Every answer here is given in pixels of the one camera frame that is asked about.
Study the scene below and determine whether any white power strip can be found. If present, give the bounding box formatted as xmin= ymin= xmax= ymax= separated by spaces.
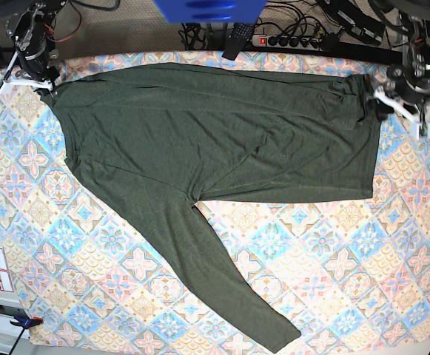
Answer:
xmin=251 ymin=34 xmax=320 ymax=50

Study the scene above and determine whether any green long-sleeve T-shirt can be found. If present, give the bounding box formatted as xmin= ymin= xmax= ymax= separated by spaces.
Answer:
xmin=43 ymin=64 xmax=380 ymax=352

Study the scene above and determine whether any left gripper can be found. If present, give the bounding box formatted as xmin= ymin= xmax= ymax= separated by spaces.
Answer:
xmin=374 ymin=64 xmax=430 ymax=140

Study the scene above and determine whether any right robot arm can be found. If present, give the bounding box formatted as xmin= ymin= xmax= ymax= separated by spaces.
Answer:
xmin=0 ymin=1 xmax=67 ymax=94

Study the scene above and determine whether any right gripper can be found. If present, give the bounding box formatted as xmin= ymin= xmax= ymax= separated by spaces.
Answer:
xmin=0 ymin=51 xmax=59 ymax=97

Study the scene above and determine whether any blue clamp bottom left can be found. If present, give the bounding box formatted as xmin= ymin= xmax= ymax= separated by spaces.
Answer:
xmin=9 ymin=316 xmax=44 ymax=355

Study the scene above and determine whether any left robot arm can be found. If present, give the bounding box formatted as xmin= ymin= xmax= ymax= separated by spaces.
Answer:
xmin=369 ymin=0 xmax=430 ymax=140

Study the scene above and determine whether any black remote control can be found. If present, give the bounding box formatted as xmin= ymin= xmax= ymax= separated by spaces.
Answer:
xmin=222 ymin=23 xmax=255 ymax=61

